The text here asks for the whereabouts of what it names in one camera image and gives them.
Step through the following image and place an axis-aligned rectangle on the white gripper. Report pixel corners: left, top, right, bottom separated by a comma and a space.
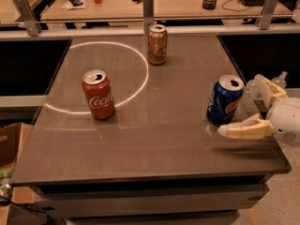
217, 74, 300, 146

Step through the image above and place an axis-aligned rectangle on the blue Pepsi can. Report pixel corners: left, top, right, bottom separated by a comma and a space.
206, 75, 244, 126

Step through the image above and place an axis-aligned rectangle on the orange gold soda can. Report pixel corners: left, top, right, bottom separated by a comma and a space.
148, 24, 168, 65

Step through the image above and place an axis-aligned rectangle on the red Coca-Cola can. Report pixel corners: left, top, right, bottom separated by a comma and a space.
82, 69, 115, 120

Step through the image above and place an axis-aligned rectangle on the clear plastic bottle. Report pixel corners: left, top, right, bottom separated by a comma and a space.
246, 71, 287, 98

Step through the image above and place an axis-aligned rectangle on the black mesh pen cup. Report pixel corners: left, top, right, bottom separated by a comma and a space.
202, 0, 217, 9

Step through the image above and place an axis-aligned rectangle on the grey table drawer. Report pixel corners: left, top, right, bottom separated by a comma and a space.
37, 176, 268, 218

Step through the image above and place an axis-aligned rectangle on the brown cardboard box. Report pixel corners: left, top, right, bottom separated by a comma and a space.
0, 123, 36, 225

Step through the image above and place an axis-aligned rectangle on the right metal bracket post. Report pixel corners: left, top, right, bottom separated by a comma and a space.
255, 0, 278, 30

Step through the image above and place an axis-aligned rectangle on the metal bracket post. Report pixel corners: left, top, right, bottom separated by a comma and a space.
13, 0, 41, 37
255, 0, 278, 30
142, 0, 154, 33

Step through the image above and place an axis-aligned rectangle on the black cable on desk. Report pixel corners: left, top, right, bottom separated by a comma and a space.
221, 0, 251, 12

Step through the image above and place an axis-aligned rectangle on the middle metal bracket post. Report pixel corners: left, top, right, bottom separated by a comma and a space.
142, 0, 154, 33

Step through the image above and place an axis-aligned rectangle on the left metal bracket post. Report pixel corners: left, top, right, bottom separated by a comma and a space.
13, 0, 41, 37

